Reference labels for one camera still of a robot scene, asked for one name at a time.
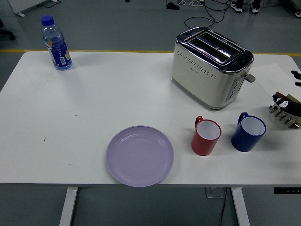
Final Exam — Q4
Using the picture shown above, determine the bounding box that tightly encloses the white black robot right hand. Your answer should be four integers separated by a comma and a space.
272, 70, 301, 113

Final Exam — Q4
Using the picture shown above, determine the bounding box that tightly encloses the grey toaster lever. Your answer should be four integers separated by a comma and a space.
242, 73, 256, 83

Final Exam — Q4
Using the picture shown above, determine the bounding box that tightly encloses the purple plate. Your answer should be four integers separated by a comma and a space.
106, 125, 175, 188

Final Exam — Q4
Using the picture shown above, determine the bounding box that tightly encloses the metal toast rack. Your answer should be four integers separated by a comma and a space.
269, 103, 301, 129

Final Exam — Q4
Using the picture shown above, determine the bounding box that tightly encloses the blue mug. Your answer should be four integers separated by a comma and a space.
231, 112, 267, 153

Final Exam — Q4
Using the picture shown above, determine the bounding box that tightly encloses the black table control panel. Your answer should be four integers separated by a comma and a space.
274, 187, 301, 195

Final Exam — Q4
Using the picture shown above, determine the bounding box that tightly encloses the cream chrome toaster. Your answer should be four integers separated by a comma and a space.
171, 27, 254, 111

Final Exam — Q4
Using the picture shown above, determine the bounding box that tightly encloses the red mug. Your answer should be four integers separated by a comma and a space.
191, 115, 222, 156

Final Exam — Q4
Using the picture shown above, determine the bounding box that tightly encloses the person's black white shoe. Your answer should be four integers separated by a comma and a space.
250, 0, 261, 14
230, 0, 244, 14

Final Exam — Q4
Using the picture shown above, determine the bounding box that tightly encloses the white table leg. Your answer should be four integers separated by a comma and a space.
231, 187, 250, 226
58, 187, 79, 226

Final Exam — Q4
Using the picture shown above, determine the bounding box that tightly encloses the blue cap water bottle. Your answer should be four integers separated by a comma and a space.
40, 15, 73, 71

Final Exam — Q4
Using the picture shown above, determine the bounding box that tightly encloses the white furniture foot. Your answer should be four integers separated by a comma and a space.
8, 0, 62, 17

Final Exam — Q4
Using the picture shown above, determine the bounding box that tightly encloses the black office chair base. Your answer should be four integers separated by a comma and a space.
0, 18, 16, 40

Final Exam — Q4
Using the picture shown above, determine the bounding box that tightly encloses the black floor cable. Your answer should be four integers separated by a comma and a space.
184, 0, 232, 29

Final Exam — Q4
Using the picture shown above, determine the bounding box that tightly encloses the clear under-table bracket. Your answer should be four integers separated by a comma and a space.
204, 187, 227, 199

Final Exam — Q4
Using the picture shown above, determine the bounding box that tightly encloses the black hanging cable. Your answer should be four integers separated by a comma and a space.
219, 188, 228, 226

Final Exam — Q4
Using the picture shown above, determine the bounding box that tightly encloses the white cable bundle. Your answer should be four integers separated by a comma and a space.
178, 0, 205, 7

